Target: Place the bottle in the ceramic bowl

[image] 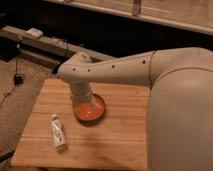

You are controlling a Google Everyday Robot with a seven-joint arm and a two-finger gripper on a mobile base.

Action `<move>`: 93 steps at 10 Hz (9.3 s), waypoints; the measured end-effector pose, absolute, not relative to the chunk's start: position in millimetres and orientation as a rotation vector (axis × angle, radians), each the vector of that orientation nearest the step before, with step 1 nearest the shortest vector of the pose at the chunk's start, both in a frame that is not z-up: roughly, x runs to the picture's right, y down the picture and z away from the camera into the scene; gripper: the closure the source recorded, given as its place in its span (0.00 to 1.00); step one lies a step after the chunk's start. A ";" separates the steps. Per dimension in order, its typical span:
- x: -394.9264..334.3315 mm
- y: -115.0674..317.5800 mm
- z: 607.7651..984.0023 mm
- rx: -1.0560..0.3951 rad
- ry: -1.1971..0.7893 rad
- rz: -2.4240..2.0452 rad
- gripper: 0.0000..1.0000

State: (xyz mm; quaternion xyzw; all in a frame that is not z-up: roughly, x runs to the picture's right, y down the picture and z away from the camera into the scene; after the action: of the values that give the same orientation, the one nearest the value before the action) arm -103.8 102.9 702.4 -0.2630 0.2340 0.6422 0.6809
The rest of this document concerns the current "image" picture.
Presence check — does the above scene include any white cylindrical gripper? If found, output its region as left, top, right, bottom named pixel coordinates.
left=69, top=82, right=95, bottom=114

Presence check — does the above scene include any small white plastic bottle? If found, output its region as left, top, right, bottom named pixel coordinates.
left=51, top=114, right=67, bottom=152

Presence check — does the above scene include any long wooden beam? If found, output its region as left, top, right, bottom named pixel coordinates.
left=0, top=25, right=113, bottom=60

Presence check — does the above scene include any black power adapter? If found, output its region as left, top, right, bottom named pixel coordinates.
left=14, top=75, right=23, bottom=86

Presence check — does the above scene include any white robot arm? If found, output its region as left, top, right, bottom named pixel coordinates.
left=58, top=47, right=213, bottom=171

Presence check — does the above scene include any orange ceramic bowl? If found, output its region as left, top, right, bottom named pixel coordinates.
left=74, top=94, right=105, bottom=122

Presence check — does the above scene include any black cable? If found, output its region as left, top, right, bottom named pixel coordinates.
left=0, top=39, right=23, bottom=101

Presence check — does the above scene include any wooden board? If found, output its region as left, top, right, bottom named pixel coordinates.
left=11, top=79, right=149, bottom=171

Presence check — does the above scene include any small white box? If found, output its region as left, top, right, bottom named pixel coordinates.
left=26, top=28, right=43, bottom=38

